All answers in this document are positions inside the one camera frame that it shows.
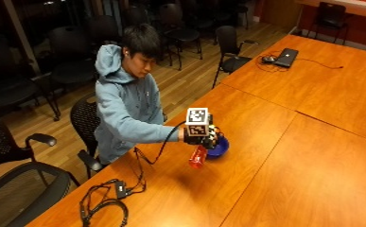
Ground black mesh office chair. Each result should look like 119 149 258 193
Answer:
0 162 81 227
0 115 58 175
69 93 169 180

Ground white marker cube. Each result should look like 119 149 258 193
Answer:
183 107 215 138

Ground red plastic bottle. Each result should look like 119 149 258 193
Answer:
187 144 209 169

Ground black laptop charger cable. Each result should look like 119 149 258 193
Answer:
255 53 344 73

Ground blue bowl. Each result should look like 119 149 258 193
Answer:
205 135 230 159

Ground black glove cable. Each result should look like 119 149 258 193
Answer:
133 120 187 193

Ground black coiled cables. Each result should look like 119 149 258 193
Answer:
78 178 147 227

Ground the person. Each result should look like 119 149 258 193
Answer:
93 23 186 166

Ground black laptop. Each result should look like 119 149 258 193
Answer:
272 47 299 69

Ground black hub box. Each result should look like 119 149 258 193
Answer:
113 181 127 200

